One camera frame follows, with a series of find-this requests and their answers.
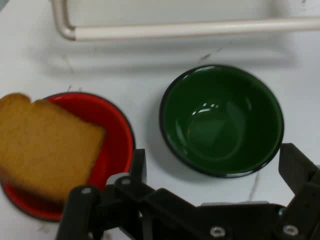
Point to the green enamel bowl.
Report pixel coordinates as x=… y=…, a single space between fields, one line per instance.
x=220 y=122

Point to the red enamel bowl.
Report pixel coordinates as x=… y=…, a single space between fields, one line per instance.
x=117 y=140

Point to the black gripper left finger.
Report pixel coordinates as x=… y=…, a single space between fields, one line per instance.
x=105 y=207

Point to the beige metal tube rail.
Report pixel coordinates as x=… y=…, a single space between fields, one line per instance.
x=175 y=30

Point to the toasted bread slice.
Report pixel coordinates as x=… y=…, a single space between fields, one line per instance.
x=45 y=147

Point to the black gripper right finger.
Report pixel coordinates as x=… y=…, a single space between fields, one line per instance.
x=298 y=170

